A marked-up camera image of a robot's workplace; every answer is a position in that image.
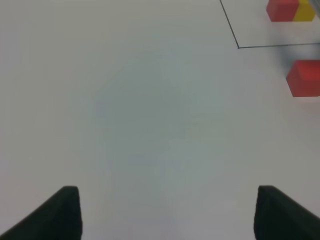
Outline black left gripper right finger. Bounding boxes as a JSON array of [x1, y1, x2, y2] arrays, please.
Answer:
[[253, 185, 320, 240]]

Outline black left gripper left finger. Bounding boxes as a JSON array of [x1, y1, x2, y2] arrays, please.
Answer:
[[0, 186, 83, 240]]

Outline yellow template cube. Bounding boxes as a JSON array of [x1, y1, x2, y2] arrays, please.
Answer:
[[293, 0, 316, 22]]

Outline red template cube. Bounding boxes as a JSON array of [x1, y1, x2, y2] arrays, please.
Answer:
[[266, 0, 299, 22]]

